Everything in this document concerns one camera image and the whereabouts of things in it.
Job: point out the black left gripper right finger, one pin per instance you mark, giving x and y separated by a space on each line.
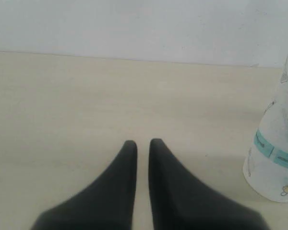
180 201

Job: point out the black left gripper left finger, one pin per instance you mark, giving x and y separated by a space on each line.
106 204

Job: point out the printed white paper towel roll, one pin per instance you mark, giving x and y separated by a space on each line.
266 167

